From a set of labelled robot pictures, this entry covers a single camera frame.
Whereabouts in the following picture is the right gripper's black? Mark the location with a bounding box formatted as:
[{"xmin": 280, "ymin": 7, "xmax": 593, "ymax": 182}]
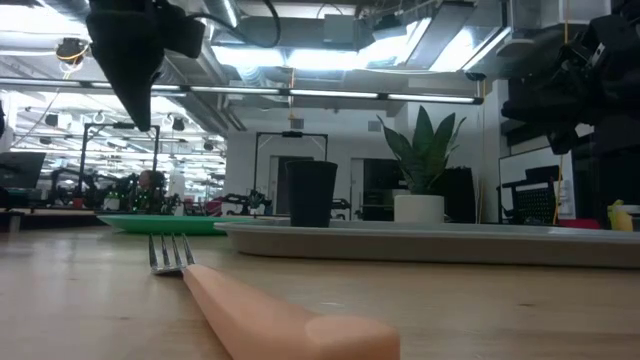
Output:
[{"xmin": 501, "ymin": 29, "xmax": 599, "ymax": 156}]

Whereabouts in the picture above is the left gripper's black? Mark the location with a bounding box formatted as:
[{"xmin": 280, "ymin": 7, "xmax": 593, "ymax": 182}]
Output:
[{"xmin": 85, "ymin": 0, "xmax": 207, "ymax": 133}]

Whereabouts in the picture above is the green plate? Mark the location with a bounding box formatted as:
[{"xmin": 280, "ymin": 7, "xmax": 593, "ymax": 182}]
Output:
[{"xmin": 97, "ymin": 214, "xmax": 261, "ymax": 237}]

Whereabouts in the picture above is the fork with peach handle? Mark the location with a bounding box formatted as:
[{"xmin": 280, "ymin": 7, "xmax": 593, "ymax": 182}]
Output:
[{"xmin": 148, "ymin": 232, "xmax": 402, "ymax": 360}]

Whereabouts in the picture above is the grey tray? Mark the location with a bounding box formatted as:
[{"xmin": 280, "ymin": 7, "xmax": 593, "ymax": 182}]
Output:
[{"xmin": 214, "ymin": 219, "xmax": 640, "ymax": 270}]

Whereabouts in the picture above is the black cup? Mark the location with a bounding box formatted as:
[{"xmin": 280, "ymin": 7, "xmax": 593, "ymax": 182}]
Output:
[{"xmin": 285, "ymin": 160, "xmax": 339, "ymax": 229}]

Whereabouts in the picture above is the black ceiling device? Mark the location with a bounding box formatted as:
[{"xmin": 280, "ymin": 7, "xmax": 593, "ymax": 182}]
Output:
[{"xmin": 55, "ymin": 37, "xmax": 91, "ymax": 65}]

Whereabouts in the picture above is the black pegboard cart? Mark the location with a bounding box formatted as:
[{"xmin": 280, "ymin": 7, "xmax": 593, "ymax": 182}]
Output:
[{"xmin": 496, "ymin": 164, "xmax": 562, "ymax": 225}]

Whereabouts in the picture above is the person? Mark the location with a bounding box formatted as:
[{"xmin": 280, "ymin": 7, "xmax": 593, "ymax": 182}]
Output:
[{"xmin": 137, "ymin": 169, "xmax": 168, "ymax": 212}]

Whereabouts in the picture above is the red object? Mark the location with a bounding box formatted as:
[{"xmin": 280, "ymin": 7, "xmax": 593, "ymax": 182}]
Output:
[{"xmin": 558, "ymin": 217, "xmax": 601, "ymax": 230}]

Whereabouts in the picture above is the black box behind plant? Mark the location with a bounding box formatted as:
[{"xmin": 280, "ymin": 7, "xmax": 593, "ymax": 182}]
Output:
[{"xmin": 439, "ymin": 167, "xmax": 477, "ymax": 224}]

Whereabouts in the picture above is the green snake plant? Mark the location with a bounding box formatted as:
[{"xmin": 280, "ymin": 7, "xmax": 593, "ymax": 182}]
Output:
[{"xmin": 377, "ymin": 105, "xmax": 467, "ymax": 196}]

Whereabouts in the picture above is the yellow object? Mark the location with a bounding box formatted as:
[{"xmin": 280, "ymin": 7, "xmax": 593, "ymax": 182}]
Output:
[{"xmin": 607, "ymin": 199, "xmax": 635, "ymax": 232}]

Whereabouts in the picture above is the black monitor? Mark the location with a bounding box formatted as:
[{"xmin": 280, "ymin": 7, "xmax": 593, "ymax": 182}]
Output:
[{"xmin": 0, "ymin": 151, "xmax": 47, "ymax": 190}]

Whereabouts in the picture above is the white plant pot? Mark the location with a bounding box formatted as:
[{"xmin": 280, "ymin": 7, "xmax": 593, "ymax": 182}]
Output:
[{"xmin": 393, "ymin": 194, "xmax": 446, "ymax": 224}]

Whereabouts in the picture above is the long ceiling light bar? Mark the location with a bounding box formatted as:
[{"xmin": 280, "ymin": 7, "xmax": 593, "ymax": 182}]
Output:
[{"xmin": 0, "ymin": 77, "xmax": 485, "ymax": 106}]

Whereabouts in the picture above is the black frame stand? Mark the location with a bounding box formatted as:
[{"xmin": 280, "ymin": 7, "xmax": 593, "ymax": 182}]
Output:
[
  {"xmin": 78, "ymin": 122, "xmax": 161, "ymax": 204},
  {"xmin": 253, "ymin": 131, "xmax": 329, "ymax": 206}
]

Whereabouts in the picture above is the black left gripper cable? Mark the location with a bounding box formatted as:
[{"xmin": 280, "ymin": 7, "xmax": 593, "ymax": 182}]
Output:
[{"xmin": 187, "ymin": 0, "xmax": 282, "ymax": 50}]

